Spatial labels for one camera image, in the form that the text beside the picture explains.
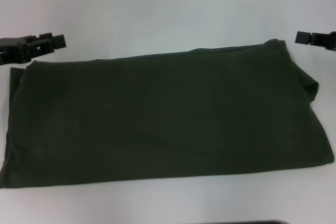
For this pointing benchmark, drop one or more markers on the dark green FREE t-shirt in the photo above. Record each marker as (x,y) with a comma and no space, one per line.
(168,119)

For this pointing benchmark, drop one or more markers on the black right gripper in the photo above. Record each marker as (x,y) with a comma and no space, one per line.
(326,41)

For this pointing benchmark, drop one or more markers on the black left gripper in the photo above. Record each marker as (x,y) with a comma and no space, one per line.
(13,51)

